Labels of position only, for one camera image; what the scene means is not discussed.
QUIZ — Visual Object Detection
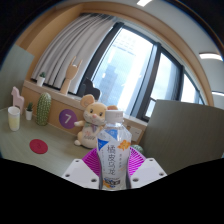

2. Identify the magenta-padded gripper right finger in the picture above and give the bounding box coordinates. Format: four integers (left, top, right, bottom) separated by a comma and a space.
125, 146, 168, 190

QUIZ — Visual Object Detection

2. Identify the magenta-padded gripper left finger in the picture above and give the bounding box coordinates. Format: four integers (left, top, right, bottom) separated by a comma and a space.
61, 148, 102, 190

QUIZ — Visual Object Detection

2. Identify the clear plastic drink bottle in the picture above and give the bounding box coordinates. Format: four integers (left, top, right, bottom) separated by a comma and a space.
96, 109, 133, 191

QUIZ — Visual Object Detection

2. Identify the flat round red coaster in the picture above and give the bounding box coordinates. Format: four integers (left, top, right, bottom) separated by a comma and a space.
29, 138, 49, 155

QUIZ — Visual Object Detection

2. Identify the grey-green desk divider panel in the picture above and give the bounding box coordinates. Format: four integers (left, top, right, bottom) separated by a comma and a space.
139, 99, 224, 176
0, 44, 35, 111

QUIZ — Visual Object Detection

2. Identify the purple round number sign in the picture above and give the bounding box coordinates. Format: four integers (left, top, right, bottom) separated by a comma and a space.
58, 108, 78, 130

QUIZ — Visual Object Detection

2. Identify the beige mouse plush toy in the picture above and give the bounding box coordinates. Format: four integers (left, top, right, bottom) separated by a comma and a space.
73, 93, 119, 150

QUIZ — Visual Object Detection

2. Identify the tall green cactus ornament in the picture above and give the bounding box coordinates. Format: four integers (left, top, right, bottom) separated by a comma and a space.
35, 92, 53, 127

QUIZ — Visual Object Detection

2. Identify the small plant, tapered white pot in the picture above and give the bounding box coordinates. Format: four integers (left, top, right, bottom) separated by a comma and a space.
25, 101, 35, 121

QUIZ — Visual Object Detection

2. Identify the black horse figure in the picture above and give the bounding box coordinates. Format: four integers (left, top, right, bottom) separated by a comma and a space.
78, 77, 102, 101

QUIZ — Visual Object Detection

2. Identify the white cup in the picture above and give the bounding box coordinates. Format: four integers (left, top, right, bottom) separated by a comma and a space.
7, 105, 21, 132

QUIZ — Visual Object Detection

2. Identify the pink horse figure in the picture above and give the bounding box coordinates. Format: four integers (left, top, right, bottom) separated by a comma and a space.
10, 86, 25, 115

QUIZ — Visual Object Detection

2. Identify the wooden hand figure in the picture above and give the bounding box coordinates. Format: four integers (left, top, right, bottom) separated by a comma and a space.
59, 55, 83, 96

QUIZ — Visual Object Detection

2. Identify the small plant, round white pot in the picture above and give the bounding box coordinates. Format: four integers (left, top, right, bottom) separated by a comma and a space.
36, 71, 47, 88

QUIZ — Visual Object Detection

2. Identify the dark-framed window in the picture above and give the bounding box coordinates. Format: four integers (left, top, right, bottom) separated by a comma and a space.
77, 21, 206, 123

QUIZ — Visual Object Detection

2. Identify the grey-white curtain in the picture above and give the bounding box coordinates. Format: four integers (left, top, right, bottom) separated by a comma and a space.
39, 13, 116, 94

